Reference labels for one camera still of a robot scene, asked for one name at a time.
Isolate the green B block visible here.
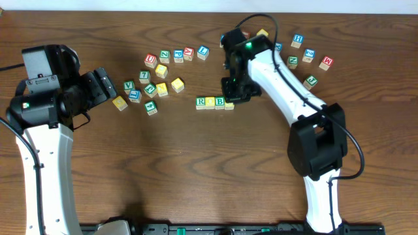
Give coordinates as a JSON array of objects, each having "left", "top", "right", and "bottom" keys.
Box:
[{"left": 215, "top": 97, "right": 225, "bottom": 110}]

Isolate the yellow O block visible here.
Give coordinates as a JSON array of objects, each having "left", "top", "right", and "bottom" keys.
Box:
[{"left": 205, "top": 97, "right": 216, "bottom": 110}]

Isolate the green R block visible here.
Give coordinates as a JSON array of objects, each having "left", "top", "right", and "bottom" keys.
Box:
[{"left": 195, "top": 97, "right": 206, "bottom": 110}]

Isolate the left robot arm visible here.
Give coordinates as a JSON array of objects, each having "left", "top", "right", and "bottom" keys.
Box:
[{"left": 6, "top": 44, "right": 117, "bottom": 234}]

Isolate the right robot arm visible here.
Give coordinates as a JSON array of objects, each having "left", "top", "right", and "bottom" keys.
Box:
[{"left": 220, "top": 28, "right": 347, "bottom": 233}]

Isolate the green V block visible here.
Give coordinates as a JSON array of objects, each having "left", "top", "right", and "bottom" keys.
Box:
[{"left": 123, "top": 80, "right": 135, "bottom": 95}]

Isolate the blue L block lower left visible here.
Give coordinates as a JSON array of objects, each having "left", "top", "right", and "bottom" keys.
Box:
[{"left": 129, "top": 89, "right": 142, "bottom": 103}]

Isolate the blue l block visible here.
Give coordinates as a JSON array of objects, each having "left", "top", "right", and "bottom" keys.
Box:
[
  {"left": 129, "top": 89, "right": 142, "bottom": 103},
  {"left": 197, "top": 46, "right": 210, "bottom": 60}
]

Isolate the green 7 block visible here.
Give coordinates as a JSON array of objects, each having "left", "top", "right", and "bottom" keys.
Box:
[{"left": 138, "top": 70, "right": 151, "bottom": 84}]

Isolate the blue D block top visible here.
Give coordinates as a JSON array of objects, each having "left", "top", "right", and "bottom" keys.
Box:
[{"left": 219, "top": 35, "right": 224, "bottom": 48}]

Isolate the red I block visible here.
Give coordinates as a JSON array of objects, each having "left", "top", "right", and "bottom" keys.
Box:
[{"left": 242, "top": 31, "right": 250, "bottom": 39}]

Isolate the green tilted letter block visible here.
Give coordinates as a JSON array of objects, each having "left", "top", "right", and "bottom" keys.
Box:
[{"left": 144, "top": 83, "right": 158, "bottom": 98}]

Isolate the blue X block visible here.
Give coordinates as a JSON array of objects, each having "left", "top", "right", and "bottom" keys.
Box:
[{"left": 275, "top": 42, "right": 282, "bottom": 52}]

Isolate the green 4 block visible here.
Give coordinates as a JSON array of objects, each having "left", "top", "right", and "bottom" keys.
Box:
[{"left": 144, "top": 101, "right": 157, "bottom": 116}]

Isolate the green N block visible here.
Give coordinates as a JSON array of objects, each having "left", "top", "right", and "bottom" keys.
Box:
[{"left": 287, "top": 56, "right": 298, "bottom": 69}]

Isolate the yellow S block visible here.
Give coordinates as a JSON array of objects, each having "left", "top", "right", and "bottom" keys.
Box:
[{"left": 171, "top": 78, "right": 185, "bottom": 93}]

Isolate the yellow block top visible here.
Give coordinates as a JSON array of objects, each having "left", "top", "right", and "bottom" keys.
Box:
[{"left": 256, "top": 29, "right": 269, "bottom": 37}]

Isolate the red A block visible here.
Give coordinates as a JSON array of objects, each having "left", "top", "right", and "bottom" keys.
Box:
[{"left": 183, "top": 47, "right": 195, "bottom": 61}]

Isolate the red U block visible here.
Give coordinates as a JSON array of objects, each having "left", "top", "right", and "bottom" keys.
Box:
[{"left": 144, "top": 54, "right": 157, "bottom": 69}]

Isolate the yellow block beside green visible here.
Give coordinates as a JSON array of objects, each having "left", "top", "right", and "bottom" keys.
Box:
[{"left": 156, "top": 82, "right": 169, "bottom": 97}]

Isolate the blue P block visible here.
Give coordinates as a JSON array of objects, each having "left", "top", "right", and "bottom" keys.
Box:
[{"left": 173, "top": 50, "right": 184, "bottom": 63}]

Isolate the green J block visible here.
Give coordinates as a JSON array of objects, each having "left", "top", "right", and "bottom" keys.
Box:
[{"left": 303, "top": 75, "right": 318, "bottom": 90}]

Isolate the green Z block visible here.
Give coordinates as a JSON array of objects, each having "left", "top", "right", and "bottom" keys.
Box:
[{"left": 159, "top": 50, "right": 170, "bottom": 63}]

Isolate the blue H block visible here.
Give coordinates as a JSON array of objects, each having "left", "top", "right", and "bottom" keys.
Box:
[{"left": 291, "top": 34, "right": 304, "bottom": 48}]

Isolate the blue 2 block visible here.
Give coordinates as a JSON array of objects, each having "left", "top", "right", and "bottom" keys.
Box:
[{"left": 302, "top": 48, "right": 315, "bottom": 63}]

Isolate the red M block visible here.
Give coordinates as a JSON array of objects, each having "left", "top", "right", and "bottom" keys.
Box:
[{"left": 319, "top": 56, "right": 334, "bottom": 71}]

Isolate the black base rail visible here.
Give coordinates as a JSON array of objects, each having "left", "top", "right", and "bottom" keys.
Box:
[{"left": 80, "top": 222, "right": 386, "bottom": 235}]

